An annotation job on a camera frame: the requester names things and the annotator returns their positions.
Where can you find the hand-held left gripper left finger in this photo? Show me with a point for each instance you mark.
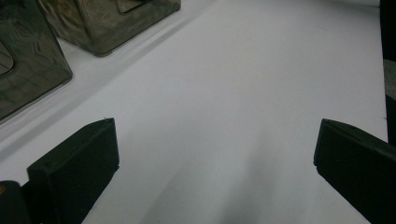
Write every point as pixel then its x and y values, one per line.
pixel 77 174

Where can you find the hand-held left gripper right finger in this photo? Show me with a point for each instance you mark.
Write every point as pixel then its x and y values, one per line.
pixel 358 168

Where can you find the clear brown plastic bin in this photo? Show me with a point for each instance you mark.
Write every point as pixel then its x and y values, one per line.
pixel 31 62
pixel 102 25

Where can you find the white table cover board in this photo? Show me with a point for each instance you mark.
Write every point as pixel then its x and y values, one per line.
pixel 218 93

